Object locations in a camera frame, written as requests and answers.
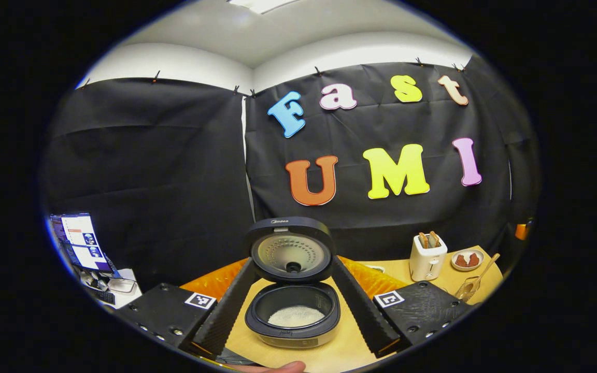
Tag small round plate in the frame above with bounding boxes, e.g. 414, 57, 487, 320
451, 249, 486, 271

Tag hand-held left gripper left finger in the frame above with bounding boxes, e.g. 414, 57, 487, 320
115, 258, 256, 362

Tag black backdrop cloth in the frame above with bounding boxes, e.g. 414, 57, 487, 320
39, 54, 543, 291

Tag white toaster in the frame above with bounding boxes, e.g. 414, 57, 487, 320
409, 231, 448, 282

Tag white side table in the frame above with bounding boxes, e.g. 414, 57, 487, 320
78, 268, 144, 310

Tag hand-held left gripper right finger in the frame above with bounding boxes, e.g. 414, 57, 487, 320
331, 255, 474, 359

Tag computer monitor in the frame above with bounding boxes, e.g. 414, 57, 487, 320
49, 212, 118, 274

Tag wooden spoon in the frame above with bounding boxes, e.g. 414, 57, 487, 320
467, 253, 501, 291

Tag black rice cooker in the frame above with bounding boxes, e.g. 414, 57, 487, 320
244, 216, 342, 349

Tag ceiling light panel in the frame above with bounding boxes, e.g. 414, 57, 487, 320
228, 0, 299, 15

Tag clear plastic tray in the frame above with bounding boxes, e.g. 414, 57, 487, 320
107, 278, 137, 294

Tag row of black cloth clips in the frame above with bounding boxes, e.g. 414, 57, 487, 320
81, 56, 469, 99

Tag white rice heap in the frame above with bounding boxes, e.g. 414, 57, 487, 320
267, 306, 326, 328

